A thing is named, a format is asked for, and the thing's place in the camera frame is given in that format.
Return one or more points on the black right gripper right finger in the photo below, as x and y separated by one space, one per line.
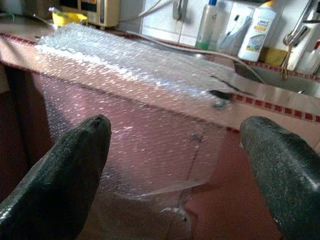
287 185

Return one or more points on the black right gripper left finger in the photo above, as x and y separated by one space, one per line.
55 190

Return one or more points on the yellow plastic strainer bowl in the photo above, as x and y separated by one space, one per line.
72 18

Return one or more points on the steel sink basin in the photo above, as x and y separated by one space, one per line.
287 82

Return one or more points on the yellow sponge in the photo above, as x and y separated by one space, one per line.
271 56

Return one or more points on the white plastic bottle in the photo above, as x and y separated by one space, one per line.
312 57

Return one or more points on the clear bubble wrap sheet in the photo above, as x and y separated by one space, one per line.
125 75

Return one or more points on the chrome faucet spout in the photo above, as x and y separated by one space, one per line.
296 35

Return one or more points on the clear plastic cup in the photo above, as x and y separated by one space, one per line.
232 42

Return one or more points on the white detergent bottle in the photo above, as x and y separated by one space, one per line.
257 32

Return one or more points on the white and blue toothbrush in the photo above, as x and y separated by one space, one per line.
237 26

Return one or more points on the clear bottle with blue cap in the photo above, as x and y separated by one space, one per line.
208 25

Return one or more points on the beige water ioniser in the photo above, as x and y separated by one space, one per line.
105 15

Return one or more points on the metal tap lever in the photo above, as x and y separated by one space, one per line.
178 11

